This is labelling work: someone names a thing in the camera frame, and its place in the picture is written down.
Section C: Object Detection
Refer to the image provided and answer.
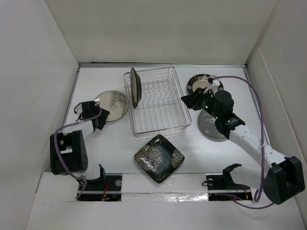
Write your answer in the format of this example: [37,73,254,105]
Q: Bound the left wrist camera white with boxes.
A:
[75,101,101,122]

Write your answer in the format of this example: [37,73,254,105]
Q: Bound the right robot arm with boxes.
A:
[181,88,305,205]

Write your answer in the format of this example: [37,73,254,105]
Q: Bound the beige plate with brown rim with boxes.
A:
[130,68,142,109]

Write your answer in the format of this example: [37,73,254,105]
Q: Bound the black rimmed checkered plate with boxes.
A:
[187,74,224,94]

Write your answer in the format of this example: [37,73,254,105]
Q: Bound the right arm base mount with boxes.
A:
[201,163,253,201]

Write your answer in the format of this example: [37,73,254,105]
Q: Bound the metal table edge rail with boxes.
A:
[49,63,81,172]

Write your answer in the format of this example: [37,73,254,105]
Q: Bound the black square floral plate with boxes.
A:
[134,134,185,184]

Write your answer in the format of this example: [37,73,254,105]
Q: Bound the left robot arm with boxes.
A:
[50,108,110,175]

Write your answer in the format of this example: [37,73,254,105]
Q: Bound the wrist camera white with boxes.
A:
[75,101,101,122]
[206,76,220,91]

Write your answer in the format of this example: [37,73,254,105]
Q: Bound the grey plate with deer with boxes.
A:
[198,110,226,141]

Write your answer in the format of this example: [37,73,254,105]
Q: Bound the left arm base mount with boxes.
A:
[77,164,122,202]

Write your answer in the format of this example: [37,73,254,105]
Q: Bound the cream plate with tree drawing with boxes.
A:
[94,91,129,123]

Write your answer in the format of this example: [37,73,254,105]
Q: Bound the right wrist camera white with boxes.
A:
[206,76,220,91]

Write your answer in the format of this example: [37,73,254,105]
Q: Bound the wire dish rack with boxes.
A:
[123,66,192,138]

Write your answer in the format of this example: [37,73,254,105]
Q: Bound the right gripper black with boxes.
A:
[180,87,221,120]

